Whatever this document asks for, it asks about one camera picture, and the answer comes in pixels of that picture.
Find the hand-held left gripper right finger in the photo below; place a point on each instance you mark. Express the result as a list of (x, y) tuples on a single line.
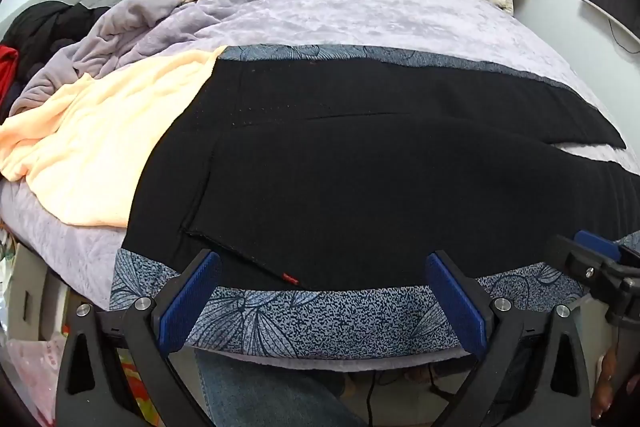
[(457, 307)]

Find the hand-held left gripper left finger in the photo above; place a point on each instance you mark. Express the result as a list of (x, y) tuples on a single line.
[(192, 302)]

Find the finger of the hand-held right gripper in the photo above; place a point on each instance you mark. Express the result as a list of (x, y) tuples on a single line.
[(595, 244)]

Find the black pants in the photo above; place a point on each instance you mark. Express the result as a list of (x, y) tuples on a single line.
[(350, 187)]

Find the person's bare foot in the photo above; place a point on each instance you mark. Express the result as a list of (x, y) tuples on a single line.
[(605, 382)]

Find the person's jeans leg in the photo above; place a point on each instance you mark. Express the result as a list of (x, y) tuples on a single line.
[(260, 397)]

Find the grey floral patterned cloth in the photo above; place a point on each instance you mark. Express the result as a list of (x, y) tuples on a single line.
[(320, 322)]

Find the white storage box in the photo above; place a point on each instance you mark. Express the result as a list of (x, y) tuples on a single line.
[(30, 292)]

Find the pink plastic bag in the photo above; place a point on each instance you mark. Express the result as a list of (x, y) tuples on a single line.
[(35, 367)]

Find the peach fleece blanket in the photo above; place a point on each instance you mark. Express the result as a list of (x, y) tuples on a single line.
[(110, 142)]

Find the crumpled lilac fleece blanket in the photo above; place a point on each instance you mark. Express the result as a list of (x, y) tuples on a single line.
[(140, 32)]

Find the red garment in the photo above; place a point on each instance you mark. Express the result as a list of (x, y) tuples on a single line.
[(7, 72)]

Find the lilac plush bedspread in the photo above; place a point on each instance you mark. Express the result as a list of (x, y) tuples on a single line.
[(380, 12)]

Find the pile of black clothes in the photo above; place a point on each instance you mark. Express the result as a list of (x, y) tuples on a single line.
[(45, 29)]

